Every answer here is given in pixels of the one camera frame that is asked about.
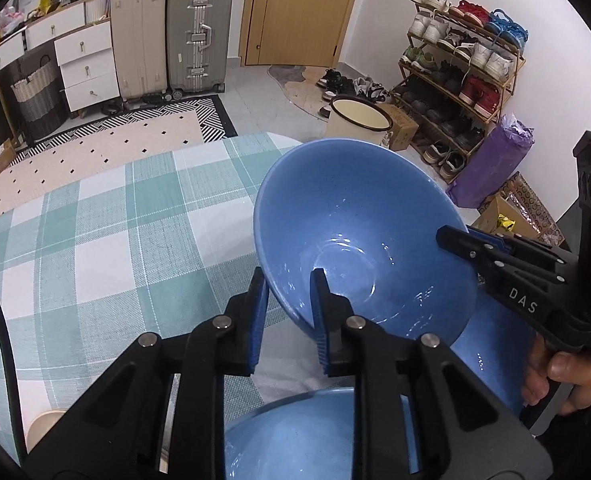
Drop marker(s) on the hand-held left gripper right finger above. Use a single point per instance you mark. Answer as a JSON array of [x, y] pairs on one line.
[[320, 330]]

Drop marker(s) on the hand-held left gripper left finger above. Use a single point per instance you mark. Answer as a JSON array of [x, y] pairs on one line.
[[256, 330]]

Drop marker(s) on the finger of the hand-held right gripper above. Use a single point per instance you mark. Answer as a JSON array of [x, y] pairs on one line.
[[470, 252], [490, 237]]

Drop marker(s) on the blue bowl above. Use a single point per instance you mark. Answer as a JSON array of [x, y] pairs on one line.
[[295, 435], [500, 360], [355, 210]]

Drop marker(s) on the person's right hand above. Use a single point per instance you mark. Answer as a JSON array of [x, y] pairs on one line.
[[575, 372]]

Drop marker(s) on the brown cardboard carton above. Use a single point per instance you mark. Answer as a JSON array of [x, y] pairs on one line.
[[485, 220]]

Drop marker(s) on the patterned gift box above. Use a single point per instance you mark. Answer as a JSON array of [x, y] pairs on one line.
[[530, 200]]

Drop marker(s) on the purple bag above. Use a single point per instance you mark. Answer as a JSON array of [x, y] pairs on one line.
[[490, 165]]

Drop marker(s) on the wooden shoe rack with shoes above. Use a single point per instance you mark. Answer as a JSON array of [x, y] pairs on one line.
[[480, 95]]

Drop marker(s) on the small brown cardboard box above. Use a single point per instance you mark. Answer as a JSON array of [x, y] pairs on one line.
[[400, 125]]

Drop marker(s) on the teal checked tablecloth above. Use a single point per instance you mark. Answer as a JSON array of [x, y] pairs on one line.
[[125, 260]]

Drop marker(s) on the cream basin with dark rim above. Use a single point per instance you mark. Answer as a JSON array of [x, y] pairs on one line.
[[360, 115]]

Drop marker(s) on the black and cream patterned rug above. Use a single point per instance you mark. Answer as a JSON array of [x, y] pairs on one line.
[[100, 150]]

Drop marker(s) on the grey and beige door mat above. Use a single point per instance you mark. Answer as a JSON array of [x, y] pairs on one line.
[[295, 90]]

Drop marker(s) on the wooden door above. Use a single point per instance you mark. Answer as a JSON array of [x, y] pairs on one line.
[[295, 10]]

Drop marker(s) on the printed cardboard box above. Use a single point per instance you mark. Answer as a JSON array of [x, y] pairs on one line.
[[3, 157]]

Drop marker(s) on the silver suitcase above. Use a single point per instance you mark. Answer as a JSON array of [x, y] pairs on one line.
[[195, 25]]

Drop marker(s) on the beige suitcase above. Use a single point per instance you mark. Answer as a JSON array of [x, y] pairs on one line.
[[140, 35]]

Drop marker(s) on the woven laundry basket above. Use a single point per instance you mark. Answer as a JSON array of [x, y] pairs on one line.
[[38, 95]]

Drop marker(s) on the white drawer desk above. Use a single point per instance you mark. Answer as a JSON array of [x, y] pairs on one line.
[[85, 45]]

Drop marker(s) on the yellow snack packets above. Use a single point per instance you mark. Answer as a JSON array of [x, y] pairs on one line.
[[50, 2]]

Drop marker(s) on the white plastic bag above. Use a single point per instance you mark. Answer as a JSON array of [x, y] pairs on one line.
[[10, 17]]

